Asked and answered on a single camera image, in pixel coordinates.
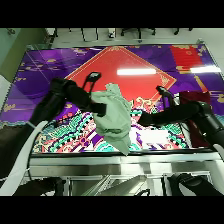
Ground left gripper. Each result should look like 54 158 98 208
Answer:
87 100 109 118

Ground black office chair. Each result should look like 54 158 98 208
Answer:
120 27 157 41

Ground pale green shirt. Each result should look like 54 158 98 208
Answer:
89 82 134 157

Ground silver frame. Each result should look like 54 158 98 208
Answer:
19 148 224 197

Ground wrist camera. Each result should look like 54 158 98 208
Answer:
155 85 176 108
81 71 103 95

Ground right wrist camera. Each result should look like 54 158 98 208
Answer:
155 85 176 108

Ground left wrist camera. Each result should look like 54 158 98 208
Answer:
81 71 103 95

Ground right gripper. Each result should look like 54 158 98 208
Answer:
137 112 160 128

